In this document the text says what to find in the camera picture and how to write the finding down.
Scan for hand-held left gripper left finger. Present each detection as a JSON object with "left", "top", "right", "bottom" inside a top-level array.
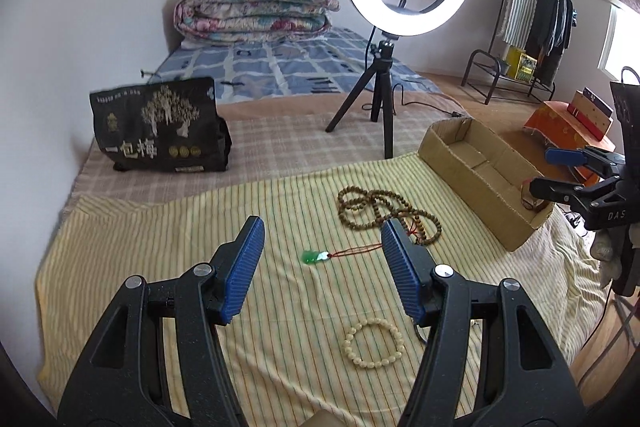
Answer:
[{"left": 57, "top": 215, "right": 266, "bottom": 427}]

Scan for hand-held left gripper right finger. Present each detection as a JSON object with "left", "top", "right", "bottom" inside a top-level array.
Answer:
[{"left": 381, "top": 218, "right": 583, "bottom": 427}]

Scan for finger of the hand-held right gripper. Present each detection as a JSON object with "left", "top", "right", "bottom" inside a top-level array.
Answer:
[
  {"left": 530, "top": 176, "right": 624, "bottom": 216},
  {"left": 544, "top": 146, "right": 628, "bottom": 180}
]

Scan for brown wooden bead necklace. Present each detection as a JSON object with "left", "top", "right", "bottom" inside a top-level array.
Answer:
[{"left": 336, "top": 186, "right": 443, "bottom": 248}]

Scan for shallow cardboard box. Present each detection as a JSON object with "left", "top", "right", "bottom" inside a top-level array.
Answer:
[{"left": 417, "top": 117, "right": 553, "bottom": 253}]

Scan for green jade pendant red cord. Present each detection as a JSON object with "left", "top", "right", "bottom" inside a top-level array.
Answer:
[{"left": 302, "top": 227, "right": 418, "bottom": 266}]

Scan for cream bead bracelet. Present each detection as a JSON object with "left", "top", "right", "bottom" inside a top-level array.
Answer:
[{"left": 342, "top": 318, "right": 406, "bottom": 370}]

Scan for person's right hand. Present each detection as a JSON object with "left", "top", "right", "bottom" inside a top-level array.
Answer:
[{"left": 590, "top": 227, "right": 621, "bottom": 285}]

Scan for orange cloth covered table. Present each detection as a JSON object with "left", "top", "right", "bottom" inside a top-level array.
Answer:
[{"left": 522, "top": 101, "right": 626, "bottom": 185}]

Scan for tan cardboard box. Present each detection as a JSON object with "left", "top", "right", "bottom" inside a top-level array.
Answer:
[{"left": 567, "top": 91, "right": 613, "bottom": 142}]

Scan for dark navy box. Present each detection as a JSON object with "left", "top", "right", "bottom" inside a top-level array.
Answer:
[{"left": 582, "top": 88, "right": 615, "bottom": 120}]

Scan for yellow striped cloth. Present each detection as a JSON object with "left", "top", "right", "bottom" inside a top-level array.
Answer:
[{"left": 35, "top": 152, "right": 608, "bottom": 427}]

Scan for yellow crate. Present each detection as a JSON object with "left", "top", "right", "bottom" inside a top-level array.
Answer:
[{"left": 505, "top": 47, "right": 537, "bottom": 82}]

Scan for window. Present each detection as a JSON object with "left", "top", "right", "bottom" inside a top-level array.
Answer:
[{"left": 597, "top": 0, "right": 640, "bottom": 82}]

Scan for beige plaid blanket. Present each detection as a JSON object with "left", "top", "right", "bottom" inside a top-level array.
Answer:
[{"left": 70, "top": 107, "right": 441, "bottom": 208}]

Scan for dark hanging clothes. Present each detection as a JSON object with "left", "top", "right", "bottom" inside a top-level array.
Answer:
[{"left": 530, "top": 0, "right": 576, "bottom": 85}]

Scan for black printed bag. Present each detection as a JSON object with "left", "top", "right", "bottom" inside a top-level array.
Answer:
[{"left": 89, "top": 77, "right": 233, "bottom": 174}]

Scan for beige flat object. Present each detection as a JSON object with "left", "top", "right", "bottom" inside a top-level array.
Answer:
[{"left": 306, "top": 411, "right": 348, "bottom": 427}]

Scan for black tripod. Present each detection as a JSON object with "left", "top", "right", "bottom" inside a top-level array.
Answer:
[{"left": 325, "top": 38, "right": 406, "bottom": 159}]

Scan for blue checked bedsheet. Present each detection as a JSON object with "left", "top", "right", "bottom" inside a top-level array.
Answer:
[{"left": 142, "top": 27, "right": 443, "bottom": 100}]

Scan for folded floral quilt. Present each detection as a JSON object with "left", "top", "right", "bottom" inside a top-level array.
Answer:
[{"left": 173, "top": 0, "right": 342, "bottom": 45}]

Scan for dark red bracelet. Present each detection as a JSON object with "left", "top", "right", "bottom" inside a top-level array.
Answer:
[{"left": 520, "top": 179, "right": 548, "bottom": 210}]

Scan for ring light cable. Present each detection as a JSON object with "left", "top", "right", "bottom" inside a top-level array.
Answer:
[{"left": 365, "top": 32, "right": 463, "bottom": 118}]

